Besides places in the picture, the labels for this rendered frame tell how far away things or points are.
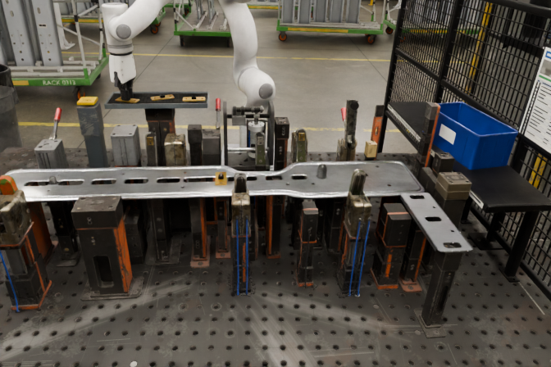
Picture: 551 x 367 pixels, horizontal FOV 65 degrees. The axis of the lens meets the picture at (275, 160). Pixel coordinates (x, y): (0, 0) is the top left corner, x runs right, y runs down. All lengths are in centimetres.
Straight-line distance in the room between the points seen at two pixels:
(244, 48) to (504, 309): 128
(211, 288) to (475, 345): 81
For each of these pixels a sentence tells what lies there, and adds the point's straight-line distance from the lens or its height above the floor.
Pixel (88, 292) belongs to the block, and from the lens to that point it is 154.
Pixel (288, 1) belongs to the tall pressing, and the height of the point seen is 68.
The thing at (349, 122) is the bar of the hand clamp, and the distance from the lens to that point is 158.
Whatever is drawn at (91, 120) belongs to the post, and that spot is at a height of 109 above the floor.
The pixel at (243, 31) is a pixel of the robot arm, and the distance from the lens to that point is 173.
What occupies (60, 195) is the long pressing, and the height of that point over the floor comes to 100.
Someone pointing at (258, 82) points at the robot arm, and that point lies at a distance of 174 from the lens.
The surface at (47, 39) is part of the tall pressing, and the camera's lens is 559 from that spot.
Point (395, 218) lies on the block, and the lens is 135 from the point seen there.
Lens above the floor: 172
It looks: 28 degrees down
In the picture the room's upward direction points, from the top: 2 degrees clockwise
